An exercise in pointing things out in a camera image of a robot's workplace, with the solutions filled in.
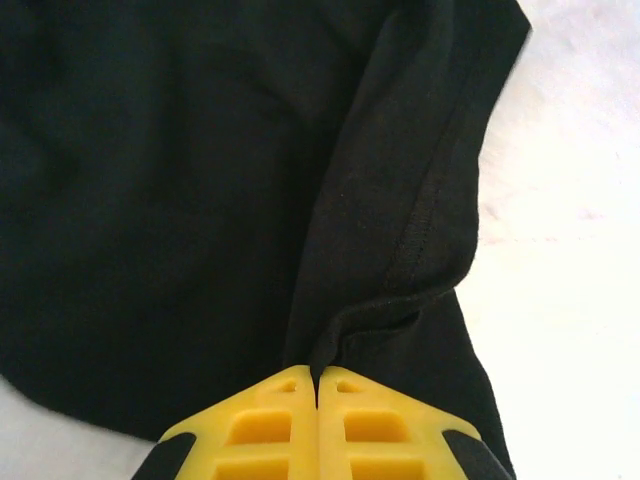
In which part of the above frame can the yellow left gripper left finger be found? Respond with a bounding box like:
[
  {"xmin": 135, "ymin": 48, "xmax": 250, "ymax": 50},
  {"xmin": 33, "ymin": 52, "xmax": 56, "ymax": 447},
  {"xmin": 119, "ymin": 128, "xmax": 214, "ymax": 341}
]
[{"xmin": 130, "ymin": 364, "xmax": 320, "ymax": 480}]

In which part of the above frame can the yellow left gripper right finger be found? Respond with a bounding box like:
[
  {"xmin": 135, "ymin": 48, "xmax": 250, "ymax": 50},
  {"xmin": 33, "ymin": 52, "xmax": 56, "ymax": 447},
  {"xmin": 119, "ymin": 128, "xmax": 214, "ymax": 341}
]
[{"xmin": 317, "ymin": 365, "xmax": 507, "ymax": 480}]

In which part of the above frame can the black printed t-shirt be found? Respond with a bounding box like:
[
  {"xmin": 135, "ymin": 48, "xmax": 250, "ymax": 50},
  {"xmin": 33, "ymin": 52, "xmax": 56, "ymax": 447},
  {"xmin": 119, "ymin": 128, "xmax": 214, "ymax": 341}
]
[{"xmin": 0, "ymin": 0, "xmax": 534, "ymax": 480}]

